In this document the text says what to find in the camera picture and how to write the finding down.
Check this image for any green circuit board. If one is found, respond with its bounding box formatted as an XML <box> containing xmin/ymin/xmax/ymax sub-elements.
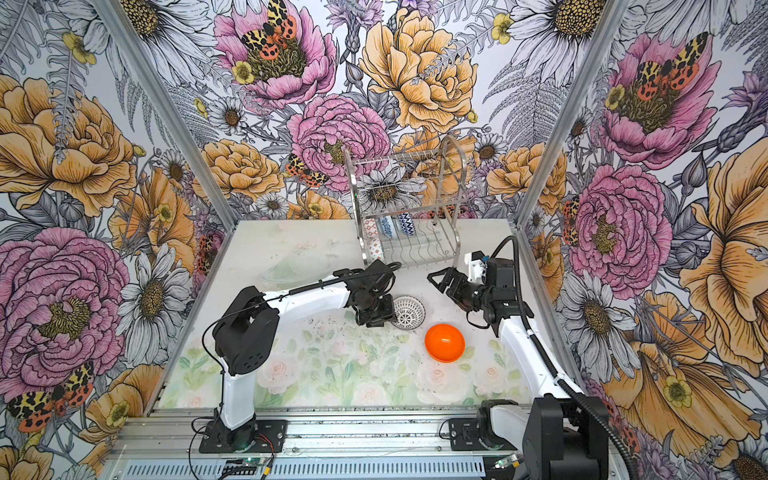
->
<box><xmin>494</xmin><ymin>453</ymin><xmax>520</xmax><ymax>470</ymax></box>

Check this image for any left aluminium corner post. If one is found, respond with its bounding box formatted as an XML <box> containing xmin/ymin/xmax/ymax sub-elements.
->
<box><xmin>94</xmin><ymin>1</ymin><xmax>238</xmax><ymax>233</ymax></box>

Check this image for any aluminium corner post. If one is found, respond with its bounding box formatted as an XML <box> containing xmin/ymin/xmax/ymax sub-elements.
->
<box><xmin>94</xmin><ymin>1</ymin><xmax>238</xmax><ymax>233</ymax></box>
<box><xmin>515</xmin><ymin>0</ymin><xmax>630</xmax><ymax>232</ymax></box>

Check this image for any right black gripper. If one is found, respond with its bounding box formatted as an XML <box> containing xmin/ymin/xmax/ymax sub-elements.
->
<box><xmin>427</xmin><ymin>266</ymin><xmax>492</xmax><ymax>314</ymax></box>

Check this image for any right aluminium corner post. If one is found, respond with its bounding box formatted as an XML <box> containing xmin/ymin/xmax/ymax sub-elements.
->
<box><xmin>515</xmin><ymin>0</ymin><xmax>630</xmax><ymax>232</ymax></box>

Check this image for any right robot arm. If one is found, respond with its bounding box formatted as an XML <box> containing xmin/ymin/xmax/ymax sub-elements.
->
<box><xmin>427</xmin><ymin>257</ymin><xmax>610</xmax><ymax>479</ymax></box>

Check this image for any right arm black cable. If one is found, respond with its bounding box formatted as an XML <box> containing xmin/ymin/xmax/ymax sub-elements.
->
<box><xmin>488</xmin><ymin>235</ymin><xmax>640</xmax><ymax>480</ymax></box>

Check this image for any white black lattice bowl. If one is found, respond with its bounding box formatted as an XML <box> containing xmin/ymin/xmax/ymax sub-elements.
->
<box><xmin>391</xmin><ymin>295</ymin><xmax>426</xmax><ymax>331</ymax></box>

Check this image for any dark blue patterned bowl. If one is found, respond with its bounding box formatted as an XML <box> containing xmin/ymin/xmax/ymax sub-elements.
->
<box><xmin>363</xmin><ymin>218</ymin><xmax>380</xmax><ymax>241</ymax></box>

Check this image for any silver wire dish rack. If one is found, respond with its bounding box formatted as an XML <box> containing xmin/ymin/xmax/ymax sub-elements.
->
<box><xmin>341</xmin><ymin>135</ymin><xmax>474</xmax><ymax>268</ymax></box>

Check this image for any orange plastic bowl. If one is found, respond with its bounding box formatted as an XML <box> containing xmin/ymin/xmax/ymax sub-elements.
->
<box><xmin>424</xmin><ymin>323</ymin><xmax>466</xmax><ymax>363</ymax></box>

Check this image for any green patterned bowl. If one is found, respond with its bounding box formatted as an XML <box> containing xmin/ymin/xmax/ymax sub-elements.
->
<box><xmin>367</xmin><ymin>238</ymin><xmax>384</xmax><ymax>261</ymax></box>

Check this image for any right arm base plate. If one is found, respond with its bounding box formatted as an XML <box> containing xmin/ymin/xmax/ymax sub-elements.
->
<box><xmin>448</xmin><ymin>417</ymin><xmax>500</xmax><ymax>451</ymax></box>

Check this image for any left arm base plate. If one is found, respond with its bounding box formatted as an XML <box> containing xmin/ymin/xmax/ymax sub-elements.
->
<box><xmin>199</xmin><ymin>418</ymin><xmax>288</xmax><ymax>454</ymax></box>

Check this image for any aluminium front rail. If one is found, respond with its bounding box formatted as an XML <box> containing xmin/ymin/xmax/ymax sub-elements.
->
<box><xmin>103</xmin><ymin>406</ymin><xmax>626</xmax><ymax>479</ymax></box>

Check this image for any blue floral bowl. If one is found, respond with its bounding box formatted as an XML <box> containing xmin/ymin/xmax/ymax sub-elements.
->
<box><xmin>378</xmin><ymin>216</ymin><xmax>397</xmax><ymax>239</ymax></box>

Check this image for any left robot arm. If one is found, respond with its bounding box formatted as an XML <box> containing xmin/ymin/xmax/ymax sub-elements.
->
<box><xmin>200</xmin><ymin>260</ymin><xmax>401</xmax><ymax>453</ymax></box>

